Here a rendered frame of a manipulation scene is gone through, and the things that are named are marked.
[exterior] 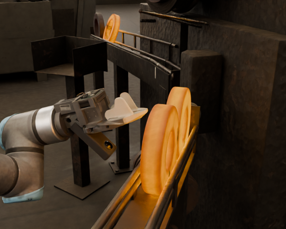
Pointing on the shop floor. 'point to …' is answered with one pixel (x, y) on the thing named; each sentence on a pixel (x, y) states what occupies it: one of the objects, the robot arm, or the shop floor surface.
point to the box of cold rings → (17, 34)
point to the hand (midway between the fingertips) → (142, 114)
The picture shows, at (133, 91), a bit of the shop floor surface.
